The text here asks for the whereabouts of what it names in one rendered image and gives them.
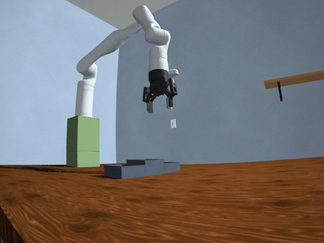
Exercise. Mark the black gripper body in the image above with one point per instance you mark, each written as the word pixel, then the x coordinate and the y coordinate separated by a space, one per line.
pixel 158 76

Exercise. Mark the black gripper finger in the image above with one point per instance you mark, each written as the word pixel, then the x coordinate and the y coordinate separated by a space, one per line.
pixel 169 93
pixel 149 98

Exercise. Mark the grey rack of labelled bins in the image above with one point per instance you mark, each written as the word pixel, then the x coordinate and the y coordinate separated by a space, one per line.
pixel 140 168

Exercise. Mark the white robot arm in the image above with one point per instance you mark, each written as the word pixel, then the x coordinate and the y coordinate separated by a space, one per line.
pixel 157 56

